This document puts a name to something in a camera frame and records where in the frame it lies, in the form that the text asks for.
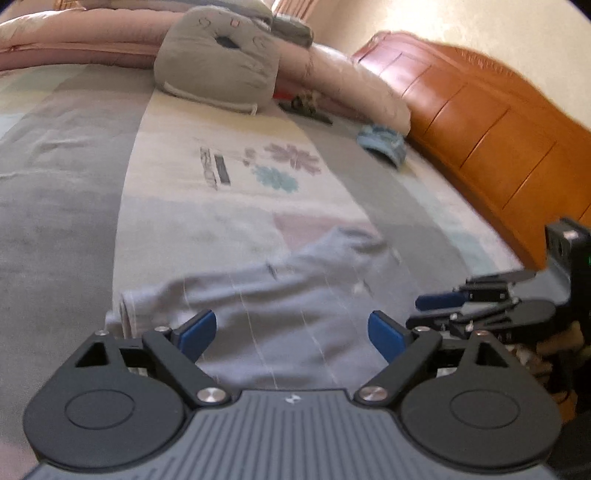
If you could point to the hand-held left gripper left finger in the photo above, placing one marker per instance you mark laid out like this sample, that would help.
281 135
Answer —
201 333

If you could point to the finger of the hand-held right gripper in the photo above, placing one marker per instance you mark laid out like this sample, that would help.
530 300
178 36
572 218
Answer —
438 301
480 318

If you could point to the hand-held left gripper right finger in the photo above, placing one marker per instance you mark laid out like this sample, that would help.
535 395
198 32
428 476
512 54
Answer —
385 335

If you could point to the grey-blue pants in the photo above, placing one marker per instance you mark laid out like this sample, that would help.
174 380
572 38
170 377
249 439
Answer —
286 300

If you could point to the person's right hand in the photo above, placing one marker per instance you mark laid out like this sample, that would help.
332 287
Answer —
561 344

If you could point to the light blue cap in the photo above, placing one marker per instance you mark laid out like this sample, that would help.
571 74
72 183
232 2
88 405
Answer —
383 143

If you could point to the wooden headboard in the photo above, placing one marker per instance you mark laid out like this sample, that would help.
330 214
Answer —
485 124

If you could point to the black phone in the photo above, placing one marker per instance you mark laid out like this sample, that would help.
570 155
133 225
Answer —
318 117

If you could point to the grey hair scrunchie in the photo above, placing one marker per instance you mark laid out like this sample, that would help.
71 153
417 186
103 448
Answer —
307 101

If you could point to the red cloth strip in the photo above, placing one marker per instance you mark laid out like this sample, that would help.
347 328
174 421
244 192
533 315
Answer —
280 95

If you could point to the grey cat face cushion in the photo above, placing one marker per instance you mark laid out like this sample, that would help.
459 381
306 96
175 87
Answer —
217 64

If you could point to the folded grey cloth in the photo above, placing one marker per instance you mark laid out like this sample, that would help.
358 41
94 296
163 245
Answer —
293 30

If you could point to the folded pink quilt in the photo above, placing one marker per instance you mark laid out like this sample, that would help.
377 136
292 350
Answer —
92 37

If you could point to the pink checked curtain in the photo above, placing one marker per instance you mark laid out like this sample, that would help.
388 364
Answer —
295 7

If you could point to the grey patchwork pillow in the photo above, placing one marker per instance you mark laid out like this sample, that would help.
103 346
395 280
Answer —
138 4

